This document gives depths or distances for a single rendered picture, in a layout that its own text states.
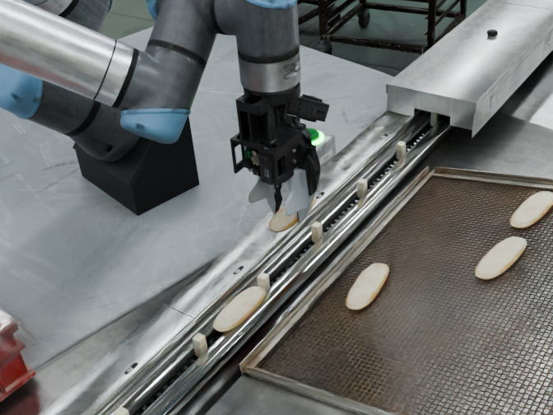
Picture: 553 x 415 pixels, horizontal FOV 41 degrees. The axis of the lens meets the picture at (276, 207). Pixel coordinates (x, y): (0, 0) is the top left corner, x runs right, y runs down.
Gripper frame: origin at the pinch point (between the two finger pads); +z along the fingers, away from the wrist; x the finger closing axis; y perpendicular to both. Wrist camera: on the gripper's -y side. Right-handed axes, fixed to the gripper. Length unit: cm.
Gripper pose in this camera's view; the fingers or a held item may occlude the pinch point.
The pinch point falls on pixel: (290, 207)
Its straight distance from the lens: 103.8
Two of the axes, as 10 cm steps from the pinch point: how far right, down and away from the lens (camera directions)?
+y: -5.8, 5.0, -6.5
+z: 0.7, 8.2, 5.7
